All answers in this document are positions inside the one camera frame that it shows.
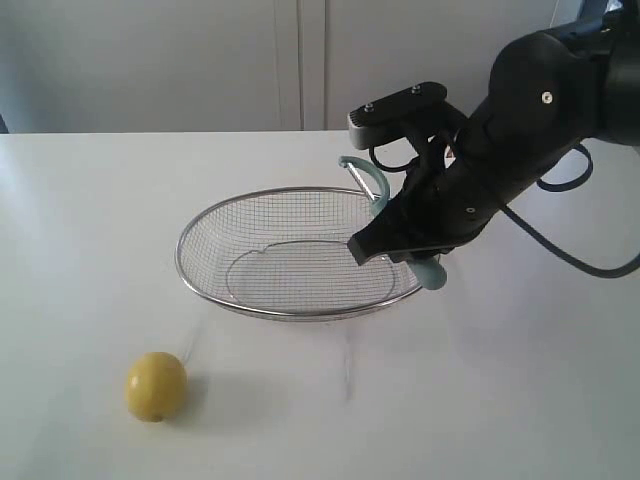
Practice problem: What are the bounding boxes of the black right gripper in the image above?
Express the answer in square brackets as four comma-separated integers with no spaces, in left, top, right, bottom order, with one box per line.
[347,102,505,265]

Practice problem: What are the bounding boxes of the teal handled vegetable peeler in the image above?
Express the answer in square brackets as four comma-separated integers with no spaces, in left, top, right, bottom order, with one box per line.
[338,156,447,291]

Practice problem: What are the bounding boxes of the yellow lemon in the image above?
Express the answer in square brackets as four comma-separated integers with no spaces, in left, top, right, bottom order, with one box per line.
[125,352,188,423]

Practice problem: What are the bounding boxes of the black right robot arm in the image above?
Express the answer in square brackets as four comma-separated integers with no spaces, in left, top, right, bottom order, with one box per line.
[348,1,639,264]

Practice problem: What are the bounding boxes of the white cabinet doors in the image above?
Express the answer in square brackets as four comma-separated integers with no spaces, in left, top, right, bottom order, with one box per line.
[1,1,580,133]

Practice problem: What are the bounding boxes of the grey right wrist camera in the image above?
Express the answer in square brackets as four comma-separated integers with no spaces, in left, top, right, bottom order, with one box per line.
[347,82,447,151]

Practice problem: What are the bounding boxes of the metal wire mesh basket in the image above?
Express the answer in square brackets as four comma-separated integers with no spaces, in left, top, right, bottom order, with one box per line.
[175,186,421,322]

